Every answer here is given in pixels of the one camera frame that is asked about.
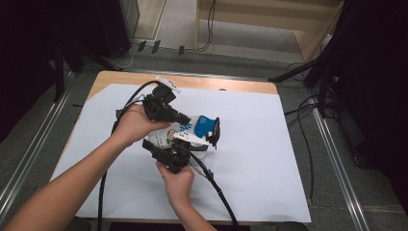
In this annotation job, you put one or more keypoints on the metal floor rail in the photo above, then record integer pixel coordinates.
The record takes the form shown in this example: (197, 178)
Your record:
(29, 157)
(340, 173)

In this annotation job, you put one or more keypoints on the white paper sheet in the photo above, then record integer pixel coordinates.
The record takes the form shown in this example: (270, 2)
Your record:
(256, 144)

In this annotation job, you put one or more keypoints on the black metal stand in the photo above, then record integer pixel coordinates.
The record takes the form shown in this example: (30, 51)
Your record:
(323, 93)
(58, 77)

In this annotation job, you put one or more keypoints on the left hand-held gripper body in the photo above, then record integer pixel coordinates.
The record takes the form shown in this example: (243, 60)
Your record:
(157, 106)

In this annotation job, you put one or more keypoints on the dark curtain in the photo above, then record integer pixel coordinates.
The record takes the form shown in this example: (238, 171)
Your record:
(378, 80)
(25, 48)

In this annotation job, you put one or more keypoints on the blue and white pouch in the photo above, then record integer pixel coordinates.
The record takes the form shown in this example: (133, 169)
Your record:
(202, 126)

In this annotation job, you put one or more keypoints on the dark cabinet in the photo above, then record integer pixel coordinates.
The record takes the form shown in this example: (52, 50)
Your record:
(112, 25)

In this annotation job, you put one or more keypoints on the wooden shelf unit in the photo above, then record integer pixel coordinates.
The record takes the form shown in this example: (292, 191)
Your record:
(272, 16)

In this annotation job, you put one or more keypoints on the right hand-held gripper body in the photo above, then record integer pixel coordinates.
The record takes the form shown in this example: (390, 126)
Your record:
(174, 159)

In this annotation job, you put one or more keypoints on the person's left hand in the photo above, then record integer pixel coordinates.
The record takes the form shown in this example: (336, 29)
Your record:
(131, 126)

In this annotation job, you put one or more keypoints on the person's right hand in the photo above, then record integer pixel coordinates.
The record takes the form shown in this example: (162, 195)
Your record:
(179, 186)

